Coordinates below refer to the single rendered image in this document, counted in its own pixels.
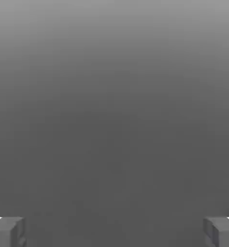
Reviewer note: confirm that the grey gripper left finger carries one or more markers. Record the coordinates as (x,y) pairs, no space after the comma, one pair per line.
(6,232)

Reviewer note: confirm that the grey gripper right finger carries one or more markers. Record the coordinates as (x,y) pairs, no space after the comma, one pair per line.
(222,232)

